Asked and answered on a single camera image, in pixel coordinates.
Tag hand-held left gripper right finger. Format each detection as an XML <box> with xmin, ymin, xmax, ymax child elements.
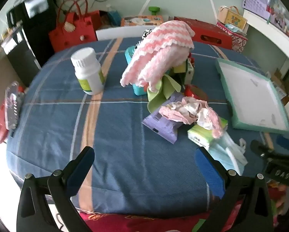
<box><xmin>194</xmin><ymin>146</ymin><xmax>273</xmax><ymax>232</ymax></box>

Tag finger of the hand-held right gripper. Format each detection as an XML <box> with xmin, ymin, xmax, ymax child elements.
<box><xmin>250</xmin><ymin>140</ymin><xmax>276</xmax><ymax>159</ymax></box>
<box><xmin>277</xmin><ymin>135</ymin><xmax>289</xmax><ymax>153</ymax></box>

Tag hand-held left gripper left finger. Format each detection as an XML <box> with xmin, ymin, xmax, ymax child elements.
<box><xmin>16</xmin><ymin>146</ymin><xmax>95</xmax><ymax>232</ymax></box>

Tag light blue face mask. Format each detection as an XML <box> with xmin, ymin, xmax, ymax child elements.
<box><xmin>208</xmin><ymin>133</ymin><xmax>248</xmax><ymax>176</ymax></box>

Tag teal cardboard tray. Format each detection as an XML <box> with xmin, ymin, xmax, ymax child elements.
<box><xmin>215</xmin><ymin>58</ymin><xmax>289</xmax><ymax>134</ymax></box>

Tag pink floral cloth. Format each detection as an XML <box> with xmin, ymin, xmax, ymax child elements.
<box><xmin>159</xmin><ymin>97</ymin><xmax>224</xmax><ymax>139</ymax></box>

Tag purple wet wipes pack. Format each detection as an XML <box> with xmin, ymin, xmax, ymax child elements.
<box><xmin>142</xmin><ymin>92</ymin><xmax>183</xmax><ymax>144</ymax></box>

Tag red tape roll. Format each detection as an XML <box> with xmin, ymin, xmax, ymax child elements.
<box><xmin>184</xmin><ymin>84</ymin><xmax>208</xmax><ymax>101</ymax></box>

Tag light green cloth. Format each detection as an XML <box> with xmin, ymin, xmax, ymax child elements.
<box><xmin>147</xmin><ymin>75</ymin><xmax>181</xmax><ymax>113</ymax></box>

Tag teal plastic storage box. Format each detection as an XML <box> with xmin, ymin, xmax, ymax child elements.
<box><xmin>124</xmin><ymin>45</ymin><xmax>151</xmax><ymax>96</ymax></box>

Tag pink white knitted cloth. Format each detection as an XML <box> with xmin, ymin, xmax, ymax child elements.
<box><xmin>120</xmin><ymin>20</ymin><xmax>195</xmax><ymax>93</ymax></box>

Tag brown cardboard boxes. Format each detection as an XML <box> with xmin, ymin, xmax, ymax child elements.
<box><xmin>265</xmin><ymin>68</ymin><xmax>289</xmax><ymax>107</ymax></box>

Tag blue plaid blanket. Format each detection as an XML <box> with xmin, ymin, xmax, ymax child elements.
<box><xmin>6</xmin><ymin>37</ymin><xmax>289</xmax><ymax>217</ymax></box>

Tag red patterned cloth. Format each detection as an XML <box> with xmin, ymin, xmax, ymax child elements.
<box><xmin>79</xmin><ymin>198</ymin><xmax>246</xmax><ymax>232</ymax></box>

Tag red and clear plastic item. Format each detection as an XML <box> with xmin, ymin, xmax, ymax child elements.
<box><xmin>0</xmin><ymin>82</ymin><xmax>26</xmax><ymax>144</ymax></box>

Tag white pill bottle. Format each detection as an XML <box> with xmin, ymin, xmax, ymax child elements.
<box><xmin>70</xmin><ymin>48</ymin><xmax>106</xmax><ymax>96</ymax></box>

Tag red white patterned box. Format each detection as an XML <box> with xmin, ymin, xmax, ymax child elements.
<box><xmin>216</xmin><ymin>22</ymin><xmax>248</xmax><ymax>53</ymax></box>

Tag white desk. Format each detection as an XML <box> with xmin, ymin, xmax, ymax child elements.
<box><xmin>243</xmin><ymin>8</ymin><xmax>289</xmax><ymax>121</ymax></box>

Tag colourful stationery pile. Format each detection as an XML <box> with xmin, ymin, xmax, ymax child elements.
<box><xmin>267</xmin><ymin>0</ymin><xmax>289</xmax><ymax>41</ymax></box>

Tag red cardboard box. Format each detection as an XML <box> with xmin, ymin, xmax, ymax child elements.
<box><xmin>174</xmin><ymin>16</ymin><xmax>233</xmax><ymax>51</ymax></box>

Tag black appliance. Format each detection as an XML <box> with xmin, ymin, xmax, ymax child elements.
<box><xmin>6</xmin><ymin>0</ymin><xmax>57</xmax><ymax>87</ymax></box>

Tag cream gift bag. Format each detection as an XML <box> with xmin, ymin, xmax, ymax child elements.
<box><xmin>218</xmin><ymin>5</ymin><xmax>248</xmax><ymax>31</ymax></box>

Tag red felt bag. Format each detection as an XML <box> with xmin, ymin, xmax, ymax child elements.
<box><xmin>48</xmin><ymin>0</ymin><xmax>99</xmax><ymax>53</ymax></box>

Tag blue label water bottle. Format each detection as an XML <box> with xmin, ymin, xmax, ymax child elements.
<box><xmin>105</xmin><ymin>3</ymin><xmax>122</xmax><ymax>27</ymax></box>

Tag orange toy box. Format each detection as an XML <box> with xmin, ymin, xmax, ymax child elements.
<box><xmin>121</xmin><ymin>15</ymin><xmax>164</xmax><ymax>27</ymax></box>

